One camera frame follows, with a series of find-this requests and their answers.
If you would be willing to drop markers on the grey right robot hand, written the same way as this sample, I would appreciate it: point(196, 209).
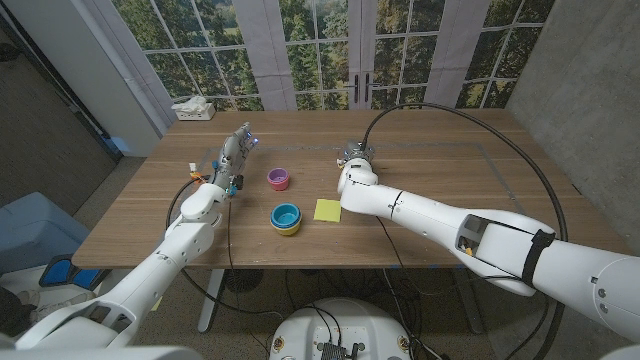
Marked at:
point(357, 150)

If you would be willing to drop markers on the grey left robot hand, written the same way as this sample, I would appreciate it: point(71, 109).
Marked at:
point(231, 157)

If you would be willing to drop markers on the yellow sticky note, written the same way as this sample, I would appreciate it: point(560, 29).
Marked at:
point(325, 211)

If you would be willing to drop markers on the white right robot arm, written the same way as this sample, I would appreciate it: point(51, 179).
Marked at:
point(425, 215)

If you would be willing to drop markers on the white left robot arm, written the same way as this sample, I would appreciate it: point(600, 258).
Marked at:
point(140, 280)

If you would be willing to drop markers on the purple plastic bowl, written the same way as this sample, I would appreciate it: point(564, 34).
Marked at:
point(277, 176)

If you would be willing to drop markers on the pink plastic bowl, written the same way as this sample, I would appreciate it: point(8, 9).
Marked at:
point(279, 187)

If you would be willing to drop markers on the teal plastic bowl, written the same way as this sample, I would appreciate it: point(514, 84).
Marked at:
point(286, 216)

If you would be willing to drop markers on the blue plastic bowl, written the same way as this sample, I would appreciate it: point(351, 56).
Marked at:
point(286, 226)

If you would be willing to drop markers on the yellow plastic bowl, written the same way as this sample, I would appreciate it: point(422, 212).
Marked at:
point(287, 232)

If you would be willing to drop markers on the yellow paper note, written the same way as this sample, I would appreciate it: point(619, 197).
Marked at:
point(157, 304)

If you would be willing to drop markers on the small orange cap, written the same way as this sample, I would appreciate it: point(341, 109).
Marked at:
point(198, 176)

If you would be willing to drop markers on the white tissue box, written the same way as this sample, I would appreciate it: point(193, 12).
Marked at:
point(197, 114)

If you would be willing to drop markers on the printed window backdrop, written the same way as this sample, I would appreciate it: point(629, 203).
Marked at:
point(320, 50)

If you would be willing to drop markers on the black round floor fan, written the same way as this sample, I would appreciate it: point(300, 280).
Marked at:
point(243, 281)

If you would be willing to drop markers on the white table leg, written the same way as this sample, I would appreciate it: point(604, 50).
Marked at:
point(210, 300)

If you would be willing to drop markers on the white robot torso base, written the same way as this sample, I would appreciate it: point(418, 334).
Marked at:
point(345, 320)

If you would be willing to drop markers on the grey table leg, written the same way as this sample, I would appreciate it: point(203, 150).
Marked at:
point(470, 310)

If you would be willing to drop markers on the blue and black pedal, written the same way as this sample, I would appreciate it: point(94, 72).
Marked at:
point(60, 272)

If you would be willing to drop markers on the blue grey storage box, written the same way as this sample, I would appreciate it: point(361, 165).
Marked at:
point(35, 230)

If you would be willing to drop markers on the white sneaker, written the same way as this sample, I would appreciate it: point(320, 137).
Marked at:
point(60, 302)

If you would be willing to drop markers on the white robot chest edge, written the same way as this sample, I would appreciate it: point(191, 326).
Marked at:
point(100, 354)

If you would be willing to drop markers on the dark trouser leg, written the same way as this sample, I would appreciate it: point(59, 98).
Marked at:
point(12, 312)

